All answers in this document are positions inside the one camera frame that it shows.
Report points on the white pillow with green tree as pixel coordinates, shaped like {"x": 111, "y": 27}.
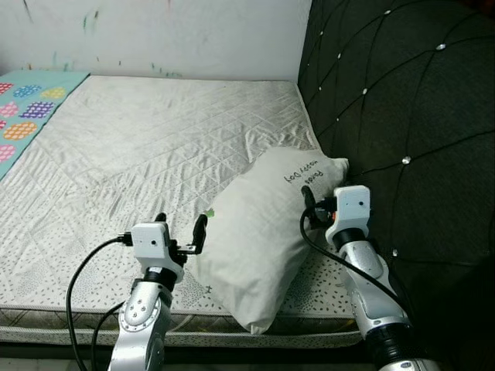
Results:
{"x": 255, "y": 239}

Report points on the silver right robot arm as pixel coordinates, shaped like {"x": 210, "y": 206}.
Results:
{"x": 371, "y": 286}

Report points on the white quilted mattress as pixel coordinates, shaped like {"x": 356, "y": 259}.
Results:
{"x": 139, "y": 139}

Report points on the dark tufted padded headboard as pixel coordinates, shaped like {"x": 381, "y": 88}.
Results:
{"x": 410, "y": 116}

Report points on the dark bed base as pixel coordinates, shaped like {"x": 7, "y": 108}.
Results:
{"x": 46, "y": 352}

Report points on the teal blanket with colourful patches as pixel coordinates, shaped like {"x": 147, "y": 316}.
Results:
{"x": 31, "y": 108}

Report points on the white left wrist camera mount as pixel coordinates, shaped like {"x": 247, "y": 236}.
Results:
{"x": 149, "y": 243}

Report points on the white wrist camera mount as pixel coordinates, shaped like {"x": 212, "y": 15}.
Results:
{"x": 352, "y": 205}
{"x": 149, "y": 243}

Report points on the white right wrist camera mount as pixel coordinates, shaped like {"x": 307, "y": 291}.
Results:
{"x": 352, "y": 205}

